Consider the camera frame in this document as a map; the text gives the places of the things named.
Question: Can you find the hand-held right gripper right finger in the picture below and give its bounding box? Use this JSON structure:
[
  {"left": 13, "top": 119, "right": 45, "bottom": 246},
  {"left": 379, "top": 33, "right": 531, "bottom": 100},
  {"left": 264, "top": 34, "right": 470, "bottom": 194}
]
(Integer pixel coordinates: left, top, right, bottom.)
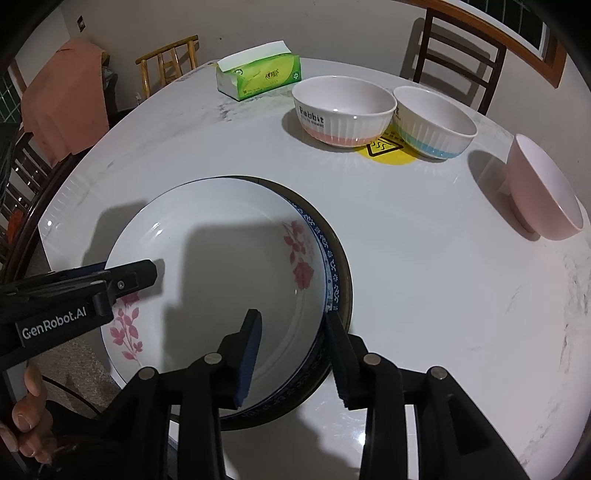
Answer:
[{"left": 324, "top": 313, "right": 522, "bottom": 480}]

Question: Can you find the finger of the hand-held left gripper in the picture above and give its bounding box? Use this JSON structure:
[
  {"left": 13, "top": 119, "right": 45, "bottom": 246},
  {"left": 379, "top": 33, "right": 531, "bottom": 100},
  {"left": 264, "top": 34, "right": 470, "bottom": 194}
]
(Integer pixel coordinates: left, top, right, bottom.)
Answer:
[{"left": 0, "top": 259, "right": 158, "bottom": 305}]

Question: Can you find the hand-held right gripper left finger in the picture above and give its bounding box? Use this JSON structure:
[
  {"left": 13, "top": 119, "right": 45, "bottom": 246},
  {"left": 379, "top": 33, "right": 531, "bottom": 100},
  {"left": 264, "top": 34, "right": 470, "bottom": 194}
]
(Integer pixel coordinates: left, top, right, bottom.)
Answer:
[{"left": 90, "top": 308, "right": 264, "bottom": 480}]

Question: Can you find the large blue floral plate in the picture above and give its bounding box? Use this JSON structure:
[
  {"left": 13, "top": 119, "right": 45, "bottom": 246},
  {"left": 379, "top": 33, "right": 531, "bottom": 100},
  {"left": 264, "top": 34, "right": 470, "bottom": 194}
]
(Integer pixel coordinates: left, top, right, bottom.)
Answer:
[{"left": 185, "top": 174, "right": 355, "bottom": 432}]

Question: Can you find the white plate with pink flowers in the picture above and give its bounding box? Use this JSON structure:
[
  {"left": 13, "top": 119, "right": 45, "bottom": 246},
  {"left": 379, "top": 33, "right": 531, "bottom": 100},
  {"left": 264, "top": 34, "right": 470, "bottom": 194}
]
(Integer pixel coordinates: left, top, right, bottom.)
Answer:
[{"left": 99, "top": 176, "right": 334, "bottom": 409}]

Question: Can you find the small blue floral plate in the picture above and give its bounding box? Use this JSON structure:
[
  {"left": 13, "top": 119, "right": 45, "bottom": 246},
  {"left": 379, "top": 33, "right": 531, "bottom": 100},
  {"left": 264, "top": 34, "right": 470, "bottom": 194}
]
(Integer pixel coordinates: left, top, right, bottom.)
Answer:
[{"left": 259, "top": 180, "right": 336, "bottom": 416}]

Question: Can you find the white ribbed bowl pink base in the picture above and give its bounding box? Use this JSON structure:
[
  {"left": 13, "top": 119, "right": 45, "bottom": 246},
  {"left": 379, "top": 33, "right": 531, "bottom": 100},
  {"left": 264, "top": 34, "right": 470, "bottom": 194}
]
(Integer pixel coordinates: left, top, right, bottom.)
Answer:
[{"left": 291, "top": 76, "right": 398, "bottom": 148}]

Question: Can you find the white ribbed bowl blue band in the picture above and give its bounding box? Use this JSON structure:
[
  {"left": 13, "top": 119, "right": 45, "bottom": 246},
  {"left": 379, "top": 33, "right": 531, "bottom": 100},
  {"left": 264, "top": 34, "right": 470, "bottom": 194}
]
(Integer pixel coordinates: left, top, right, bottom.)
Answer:
[{"left": 392, "top": 86, "right": 478, "bottom": 160}]

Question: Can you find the person's left hand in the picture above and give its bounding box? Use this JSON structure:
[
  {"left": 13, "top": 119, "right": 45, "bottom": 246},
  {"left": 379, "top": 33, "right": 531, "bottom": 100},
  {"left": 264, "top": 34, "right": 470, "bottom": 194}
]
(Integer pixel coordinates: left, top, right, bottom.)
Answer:
[{"left": 0, "top": 364, "right": 55, "bottom": 466}]

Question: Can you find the dark wooden armchair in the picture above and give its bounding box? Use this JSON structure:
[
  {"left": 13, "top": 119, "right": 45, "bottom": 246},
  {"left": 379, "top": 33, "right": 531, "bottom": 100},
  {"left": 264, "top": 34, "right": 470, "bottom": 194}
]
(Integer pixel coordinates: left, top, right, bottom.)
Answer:
[{"left": 0, "top": 124, "right": 109, "bottom": 282}]

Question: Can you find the orange cloth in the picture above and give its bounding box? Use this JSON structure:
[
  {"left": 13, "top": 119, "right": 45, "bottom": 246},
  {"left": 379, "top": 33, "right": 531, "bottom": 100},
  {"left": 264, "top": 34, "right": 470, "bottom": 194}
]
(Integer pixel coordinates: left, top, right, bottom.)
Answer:
[{"left": 21, "top": 38, "right": 109, "bottom": 168}]

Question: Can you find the yellow round sticker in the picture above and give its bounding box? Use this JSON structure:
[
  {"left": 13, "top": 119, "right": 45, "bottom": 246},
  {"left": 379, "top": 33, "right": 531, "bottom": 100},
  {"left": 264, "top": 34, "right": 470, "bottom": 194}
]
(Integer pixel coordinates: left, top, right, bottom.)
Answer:
[{"left": 355, "top": 124, "right": 419, "bottom": 166}]

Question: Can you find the bamboo chair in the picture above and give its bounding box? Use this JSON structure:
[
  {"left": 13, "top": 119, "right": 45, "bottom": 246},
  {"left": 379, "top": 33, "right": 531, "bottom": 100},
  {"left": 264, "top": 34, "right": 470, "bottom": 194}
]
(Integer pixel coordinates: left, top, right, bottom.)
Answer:
[{"left": 135, "top": 35, "right": 200, "bottom": 97}]

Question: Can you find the green tissue box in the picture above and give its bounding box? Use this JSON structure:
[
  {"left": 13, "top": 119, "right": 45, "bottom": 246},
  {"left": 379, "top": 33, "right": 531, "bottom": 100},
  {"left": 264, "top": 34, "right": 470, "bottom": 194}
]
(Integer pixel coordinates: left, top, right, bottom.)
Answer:
[{"left": 215, "top": 41, "right": 303, "bottom": 103}]

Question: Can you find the dark wooden chair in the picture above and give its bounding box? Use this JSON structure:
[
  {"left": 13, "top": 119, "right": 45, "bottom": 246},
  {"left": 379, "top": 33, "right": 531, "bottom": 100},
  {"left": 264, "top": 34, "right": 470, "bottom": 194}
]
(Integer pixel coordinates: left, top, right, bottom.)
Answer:
[{"left": 412, "top": 6, "right": 508, "bottom": 116}]

